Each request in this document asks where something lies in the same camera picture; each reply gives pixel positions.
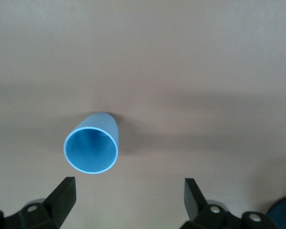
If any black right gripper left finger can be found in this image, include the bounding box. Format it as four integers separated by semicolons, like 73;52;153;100
0;177;77;229

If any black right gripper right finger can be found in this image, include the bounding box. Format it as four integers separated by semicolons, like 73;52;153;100
180;178;280;229

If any blue plastic cup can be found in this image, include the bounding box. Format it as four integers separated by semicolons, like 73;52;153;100
63;111;119;175

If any brown table cloth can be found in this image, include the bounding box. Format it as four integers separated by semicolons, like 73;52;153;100
0;0;286;229

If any dark blue pot, blue handle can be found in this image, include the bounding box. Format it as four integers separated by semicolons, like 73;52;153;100
266;194;286;229

